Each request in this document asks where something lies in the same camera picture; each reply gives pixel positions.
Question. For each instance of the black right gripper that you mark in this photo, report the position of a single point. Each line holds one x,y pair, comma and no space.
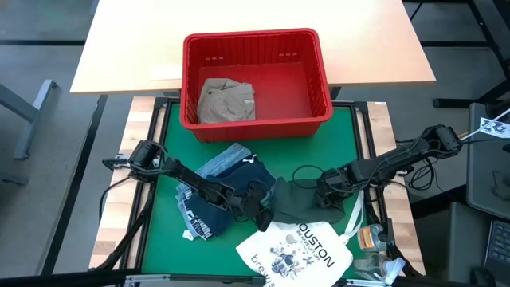
334,185

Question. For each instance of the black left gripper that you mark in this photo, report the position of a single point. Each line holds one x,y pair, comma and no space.
253,203

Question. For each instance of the dark blue fleece garment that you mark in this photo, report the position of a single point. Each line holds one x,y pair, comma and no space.
247,171

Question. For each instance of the dark green garment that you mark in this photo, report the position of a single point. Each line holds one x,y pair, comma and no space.
299,203

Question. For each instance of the light blue denim jeans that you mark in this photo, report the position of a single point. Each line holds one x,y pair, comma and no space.
223,159

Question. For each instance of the white printed tote bag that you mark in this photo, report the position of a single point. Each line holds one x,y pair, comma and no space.
295,251

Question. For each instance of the beige garment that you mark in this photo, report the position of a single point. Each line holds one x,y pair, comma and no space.
225,101

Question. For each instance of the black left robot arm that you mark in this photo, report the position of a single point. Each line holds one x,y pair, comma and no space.
175,171

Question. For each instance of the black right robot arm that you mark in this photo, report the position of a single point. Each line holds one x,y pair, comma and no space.
398,159

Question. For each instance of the red plastic laundry bin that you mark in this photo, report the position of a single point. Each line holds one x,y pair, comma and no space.
191,79

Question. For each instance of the orange label pump bottle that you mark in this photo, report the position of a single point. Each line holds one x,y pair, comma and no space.
370,237

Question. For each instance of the wooden side board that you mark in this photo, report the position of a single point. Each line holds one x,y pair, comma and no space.
115,223
402,223

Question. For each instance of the clear spray bottle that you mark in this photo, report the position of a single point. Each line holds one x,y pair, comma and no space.
374,267

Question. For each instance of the grey side desk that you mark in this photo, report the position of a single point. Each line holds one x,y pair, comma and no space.
486,179

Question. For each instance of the white label strip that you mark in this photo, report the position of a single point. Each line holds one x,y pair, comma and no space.
165,72

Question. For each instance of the white printed paper flag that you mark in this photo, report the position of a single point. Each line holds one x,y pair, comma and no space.
494,127

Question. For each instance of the dark laptop keyboard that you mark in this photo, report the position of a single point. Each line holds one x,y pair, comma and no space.
498,247

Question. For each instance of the light wooden desk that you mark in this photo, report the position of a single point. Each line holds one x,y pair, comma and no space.
139,40

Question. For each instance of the grey metal table leg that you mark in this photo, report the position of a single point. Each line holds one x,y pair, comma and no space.
28,107

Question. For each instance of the black metal table frame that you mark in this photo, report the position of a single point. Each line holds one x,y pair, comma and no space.
358,107

